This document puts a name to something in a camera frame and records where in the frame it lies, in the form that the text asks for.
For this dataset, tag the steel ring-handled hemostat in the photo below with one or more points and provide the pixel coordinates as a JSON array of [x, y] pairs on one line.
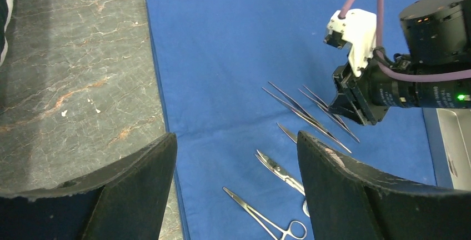
[[274, 230]]

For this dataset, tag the metal instrument tray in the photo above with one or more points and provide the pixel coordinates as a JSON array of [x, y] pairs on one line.
[[455, 129]]

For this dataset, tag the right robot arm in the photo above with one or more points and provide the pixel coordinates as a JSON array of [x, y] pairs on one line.
[[435, 73]]

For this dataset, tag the long thin steel tweezers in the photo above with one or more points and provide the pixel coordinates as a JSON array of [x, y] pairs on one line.
[[296, 108]]

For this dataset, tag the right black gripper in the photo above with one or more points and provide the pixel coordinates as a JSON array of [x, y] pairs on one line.
[[366, 99]]

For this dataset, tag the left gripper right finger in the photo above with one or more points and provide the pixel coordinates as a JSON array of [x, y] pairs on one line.
[[348, 199]]

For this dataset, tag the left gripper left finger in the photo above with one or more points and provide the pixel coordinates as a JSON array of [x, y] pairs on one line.
[[124, 200]]

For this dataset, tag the blue surgical drape cloth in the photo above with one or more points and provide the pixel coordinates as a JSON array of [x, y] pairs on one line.
[[220, 65]]

